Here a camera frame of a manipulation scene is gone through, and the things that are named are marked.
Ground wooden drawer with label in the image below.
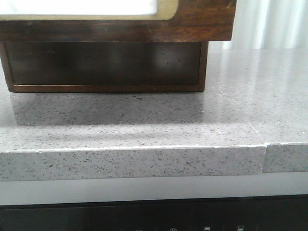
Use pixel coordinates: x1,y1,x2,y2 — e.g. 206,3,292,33
0,0,236,42

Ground lower wooden drawer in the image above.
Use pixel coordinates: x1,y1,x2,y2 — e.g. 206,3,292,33
5,42,201,85

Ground dark wooden drawer cabinet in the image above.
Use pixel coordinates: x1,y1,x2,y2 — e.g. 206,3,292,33
0,40,209,93

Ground black appliance control panel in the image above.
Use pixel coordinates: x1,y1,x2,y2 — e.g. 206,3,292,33
0,195,308,231

